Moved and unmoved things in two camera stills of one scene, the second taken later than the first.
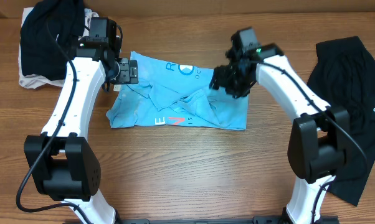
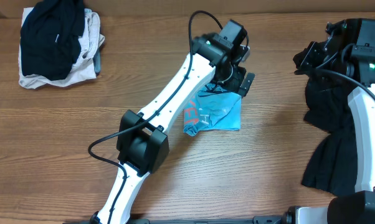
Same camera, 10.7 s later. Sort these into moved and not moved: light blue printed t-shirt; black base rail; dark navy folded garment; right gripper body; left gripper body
Moved: light blue printed t-shirt; right gripper body; left gripper body
Not moved: dark navy folded garment; black base rail
